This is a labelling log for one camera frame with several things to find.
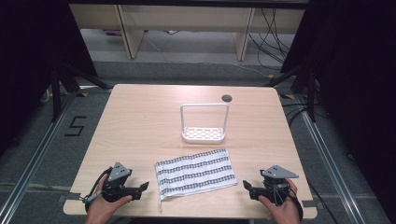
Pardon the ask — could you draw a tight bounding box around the bundle of black floor cables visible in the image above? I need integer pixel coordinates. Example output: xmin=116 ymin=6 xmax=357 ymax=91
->
xmin=248 ymin=7 xmax=295 ymax=68

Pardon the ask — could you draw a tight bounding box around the black metal stand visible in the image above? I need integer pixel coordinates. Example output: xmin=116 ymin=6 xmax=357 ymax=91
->
xmin=49 ymin=63 xmax=110 ymax=123
xmin=264 ymin=63 xmax=323 ymax=123

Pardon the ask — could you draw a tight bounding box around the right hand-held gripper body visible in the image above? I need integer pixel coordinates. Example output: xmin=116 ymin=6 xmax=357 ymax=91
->
xmin=248 ymin=164 xmax=300 ymax=202

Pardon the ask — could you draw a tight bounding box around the person's right hand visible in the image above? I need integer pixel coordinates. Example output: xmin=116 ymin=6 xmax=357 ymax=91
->
xmin=258 ymin=178 xmax=302 ymax=224

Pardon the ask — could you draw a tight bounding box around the white towel rack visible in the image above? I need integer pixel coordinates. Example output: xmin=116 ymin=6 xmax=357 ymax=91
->
xmin=179 ymin=103 xmax=231 ymax=145

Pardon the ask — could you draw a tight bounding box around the right hand-held gripper cable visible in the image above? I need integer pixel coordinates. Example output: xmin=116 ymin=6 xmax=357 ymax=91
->
xmin=272 ymin=181 xmax=304 ymax=222

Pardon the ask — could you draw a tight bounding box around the person's left hand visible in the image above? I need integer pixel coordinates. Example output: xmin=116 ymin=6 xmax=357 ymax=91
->
xmin=85 ymin=174 xmax=134 ymax=224

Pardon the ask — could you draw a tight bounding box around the hand-held gripper cable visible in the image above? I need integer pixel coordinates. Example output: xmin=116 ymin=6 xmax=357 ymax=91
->
xmin=81 ymin=167 xmax=114 ymax=214
xmin=272 ymin=181 xmax=304 ymax=222

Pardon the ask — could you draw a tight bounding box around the black curtain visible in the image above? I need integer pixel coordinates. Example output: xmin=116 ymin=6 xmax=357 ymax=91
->
xmin=279 ymin=0 xmax=396 ymax=216
xmin=0 ymin=0 xmax=99 ymax=157

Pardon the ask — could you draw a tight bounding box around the aluminium floor rail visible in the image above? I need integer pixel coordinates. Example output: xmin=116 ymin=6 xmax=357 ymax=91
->
xmin=0 ymin=90 xmax=78 ymax=224
xmin=293 ymin=92 xmax=368 ymax=224

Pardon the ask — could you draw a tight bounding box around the left hand-held gripper cable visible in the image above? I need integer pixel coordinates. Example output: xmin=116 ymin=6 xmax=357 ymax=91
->
xmin=81 ymin=167 xmax=114 ymax=214

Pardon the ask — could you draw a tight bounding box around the beige wooden bench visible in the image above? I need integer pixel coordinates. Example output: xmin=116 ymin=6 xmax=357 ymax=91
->
xmin=68 ymin=3 xmax=306 ymax=63

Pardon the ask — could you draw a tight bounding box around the white black striped towel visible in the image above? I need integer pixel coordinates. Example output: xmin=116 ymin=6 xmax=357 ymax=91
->
xmin=154 ymin=147 xmax=238 ymax=213

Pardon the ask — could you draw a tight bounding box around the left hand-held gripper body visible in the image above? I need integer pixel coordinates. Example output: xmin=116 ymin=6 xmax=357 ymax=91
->
xmin=102 ymin=161 xmax=142 ymax=203

